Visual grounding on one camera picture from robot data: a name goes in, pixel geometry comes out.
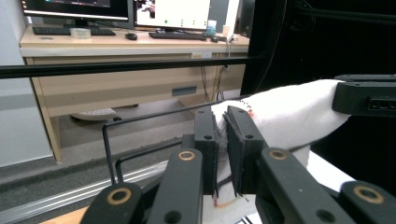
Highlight clear plastic box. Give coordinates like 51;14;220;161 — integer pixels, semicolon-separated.
69;27;92;40

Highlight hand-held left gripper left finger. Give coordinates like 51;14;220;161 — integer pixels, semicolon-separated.
193;105;219;199

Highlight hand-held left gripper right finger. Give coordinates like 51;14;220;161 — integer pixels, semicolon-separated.
222;105;269;197

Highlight white cabinet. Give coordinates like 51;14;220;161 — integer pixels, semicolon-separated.
0;0;54;168

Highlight small blue container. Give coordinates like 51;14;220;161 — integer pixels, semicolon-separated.
205;20;219;37

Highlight dark screen monitor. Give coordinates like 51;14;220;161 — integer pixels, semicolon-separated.
19;0;135;28

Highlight black keyboard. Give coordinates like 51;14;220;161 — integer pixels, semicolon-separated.
148;31;208;42
32;25;117;37

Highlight bright screen monitor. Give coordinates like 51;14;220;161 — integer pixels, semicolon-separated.
134;0;213;32

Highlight black wire rack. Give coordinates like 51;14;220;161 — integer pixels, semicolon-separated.
102;93;251;185

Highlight white chair base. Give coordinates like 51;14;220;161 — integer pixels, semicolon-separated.
69;106;120;122

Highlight light wooden desk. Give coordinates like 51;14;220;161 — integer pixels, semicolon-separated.
19;24;250;162

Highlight white towel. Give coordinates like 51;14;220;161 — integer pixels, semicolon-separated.
201;78;357;224

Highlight hanging black desk cables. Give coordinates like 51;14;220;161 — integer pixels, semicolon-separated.
199;64;229;104

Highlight aluminium floor rail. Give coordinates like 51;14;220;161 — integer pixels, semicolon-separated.
0;161;171;224

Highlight black horizontal frame bar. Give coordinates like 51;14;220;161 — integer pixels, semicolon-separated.
0;55;266;79

